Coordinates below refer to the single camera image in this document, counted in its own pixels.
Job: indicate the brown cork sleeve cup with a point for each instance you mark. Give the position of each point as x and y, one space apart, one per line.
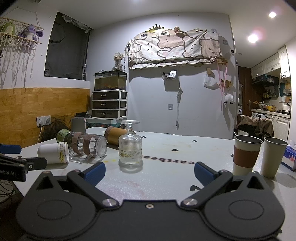
112 134

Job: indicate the dried flower bouquet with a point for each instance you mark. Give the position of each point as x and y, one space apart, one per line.
118 57

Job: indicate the white plush sheep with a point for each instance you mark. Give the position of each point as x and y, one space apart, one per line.
229 99

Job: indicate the dark covered window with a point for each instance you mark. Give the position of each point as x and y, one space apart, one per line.
67 48

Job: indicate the wall switch plate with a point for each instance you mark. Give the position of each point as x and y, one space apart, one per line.
170 107

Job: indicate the macrame wall hanging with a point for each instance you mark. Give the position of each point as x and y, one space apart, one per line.
16 52

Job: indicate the purple plush toy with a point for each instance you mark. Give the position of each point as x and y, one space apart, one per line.
31 33

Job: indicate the blue tissue box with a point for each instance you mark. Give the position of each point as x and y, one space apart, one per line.
289 157

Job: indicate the white wall power socket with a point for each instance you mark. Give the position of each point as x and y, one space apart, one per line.
43 120

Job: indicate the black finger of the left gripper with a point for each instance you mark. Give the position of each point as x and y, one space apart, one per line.
14 169

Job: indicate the ribbed clear stemmed glass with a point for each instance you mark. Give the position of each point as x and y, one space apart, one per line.
130 145

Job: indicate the grey cylindrical bin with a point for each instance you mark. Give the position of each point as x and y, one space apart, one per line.
78 124

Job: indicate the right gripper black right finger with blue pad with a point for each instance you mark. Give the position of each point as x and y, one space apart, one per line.
214 183

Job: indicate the clear glass mug brown bands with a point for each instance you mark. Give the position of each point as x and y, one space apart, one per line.
84 147

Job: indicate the patterned fabric wall shelf cover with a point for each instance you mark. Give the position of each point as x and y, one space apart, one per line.
173 47

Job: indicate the white hanging bag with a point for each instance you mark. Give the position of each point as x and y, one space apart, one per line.
210 82

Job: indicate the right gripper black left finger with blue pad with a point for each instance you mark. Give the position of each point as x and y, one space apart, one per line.
84 182

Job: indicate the chair draped with cloth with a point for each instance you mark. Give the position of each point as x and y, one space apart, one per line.
255 127

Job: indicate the beige cup brown sleeve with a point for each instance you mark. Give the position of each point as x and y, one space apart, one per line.
246 151

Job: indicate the white three drawer cabinet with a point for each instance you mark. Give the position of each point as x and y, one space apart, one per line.
109 104

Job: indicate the small wall shelf with items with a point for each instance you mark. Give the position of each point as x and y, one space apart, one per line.
169 76

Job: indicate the glass fish tank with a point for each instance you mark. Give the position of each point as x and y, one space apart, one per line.
110 80

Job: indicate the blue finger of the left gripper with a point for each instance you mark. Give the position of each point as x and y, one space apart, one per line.
10 149

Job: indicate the plain beige tall cup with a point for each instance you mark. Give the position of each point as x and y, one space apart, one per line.
273 152

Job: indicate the white paper cup yellow print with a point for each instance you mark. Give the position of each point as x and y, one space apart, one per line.
56 153

